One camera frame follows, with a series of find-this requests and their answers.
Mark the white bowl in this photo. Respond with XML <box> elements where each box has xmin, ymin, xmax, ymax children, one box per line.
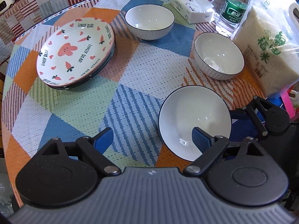
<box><xmin>125</xmin><ymin>4</ymin><xmax>175</xmax><ymax>41</ymax></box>
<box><xmin>194</xmin><ymin>32</ymin><xmax>245</xmax><ymax>80</ymax></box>
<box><xmin>158</xmin><ymin>85</ymin><xmax>232</xmax><ymax>161</ymax></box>

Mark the large white sun plate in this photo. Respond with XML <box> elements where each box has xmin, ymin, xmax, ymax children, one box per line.
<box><xmin>46</xmin><ymin>44</ymin><xmax>116</xmax><ymax>90</ymax></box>

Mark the pink rabbit patterned plate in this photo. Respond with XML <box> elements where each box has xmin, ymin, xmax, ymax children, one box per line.
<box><xmin>36</xmin><ymin>17</ymin><xmax>115</xmax><ymax>88</ymax></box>

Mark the bag of rice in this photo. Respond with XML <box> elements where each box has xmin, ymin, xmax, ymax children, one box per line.
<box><xmin>233</xmin><ymin>0</ymin><xmax>298</xmax><ymax>97</ymax></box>

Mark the green label water bottle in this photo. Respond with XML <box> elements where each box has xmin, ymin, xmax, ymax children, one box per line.
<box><xmin>215</xmin><ymin>0</ymin><xmax>250</xmax><ymax>38</ymax></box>

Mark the white tissue pack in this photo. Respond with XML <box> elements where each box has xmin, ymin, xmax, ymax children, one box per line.
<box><xmin>168</xmin><ymin>0</ymin><xmax>214</xmax><ymax>24</ymax></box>

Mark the striped counter cloth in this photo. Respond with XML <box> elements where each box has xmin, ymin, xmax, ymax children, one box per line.
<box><xmin>1</xmin><ymin>0</ymin><xmax>85</xmax><ymax>62</ymax></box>

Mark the white rice cooker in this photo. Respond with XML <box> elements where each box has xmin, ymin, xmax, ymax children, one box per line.
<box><xmin>0</xmin><ymin>0</ymin><xmax>15</xmax><ymax>15</ymax></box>

